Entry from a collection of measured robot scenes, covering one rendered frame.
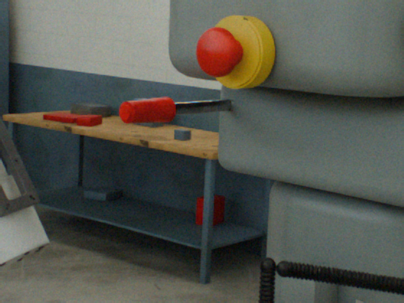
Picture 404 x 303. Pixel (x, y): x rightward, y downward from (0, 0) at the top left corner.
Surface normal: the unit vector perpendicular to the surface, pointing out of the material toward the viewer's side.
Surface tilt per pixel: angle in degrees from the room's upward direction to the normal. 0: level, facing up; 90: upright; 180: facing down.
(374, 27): 90
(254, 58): 90
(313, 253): 90
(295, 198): 68
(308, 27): 90
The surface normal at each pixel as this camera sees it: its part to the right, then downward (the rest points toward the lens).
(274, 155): -0.64, 0.07
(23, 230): 0.66, -0.38
